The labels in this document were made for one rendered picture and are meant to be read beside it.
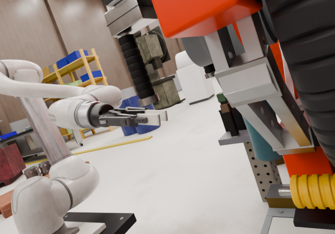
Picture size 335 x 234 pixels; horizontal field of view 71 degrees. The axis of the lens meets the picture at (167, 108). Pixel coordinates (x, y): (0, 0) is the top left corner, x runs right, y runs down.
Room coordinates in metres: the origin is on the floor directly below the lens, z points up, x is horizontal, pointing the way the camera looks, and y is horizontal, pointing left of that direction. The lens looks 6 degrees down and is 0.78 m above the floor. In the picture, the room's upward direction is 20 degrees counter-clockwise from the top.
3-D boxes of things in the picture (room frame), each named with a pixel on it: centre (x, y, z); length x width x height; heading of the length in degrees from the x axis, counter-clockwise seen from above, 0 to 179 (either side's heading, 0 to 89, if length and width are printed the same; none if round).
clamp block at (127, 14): (0.48, 0.01, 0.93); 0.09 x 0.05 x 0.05; 53
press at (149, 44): (8.68, -0.04, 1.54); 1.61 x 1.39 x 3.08; 55
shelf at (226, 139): (1.20, -0.37, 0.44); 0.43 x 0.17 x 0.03; 143
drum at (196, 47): (0.54, -0.20, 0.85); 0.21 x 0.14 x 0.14; 53
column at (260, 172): (1.23, -0.39, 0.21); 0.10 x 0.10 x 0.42; 53
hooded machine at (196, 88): (6.84, -1.04, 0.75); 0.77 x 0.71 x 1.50; 148
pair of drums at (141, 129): (5.14, 0.69, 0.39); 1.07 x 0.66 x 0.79; 55
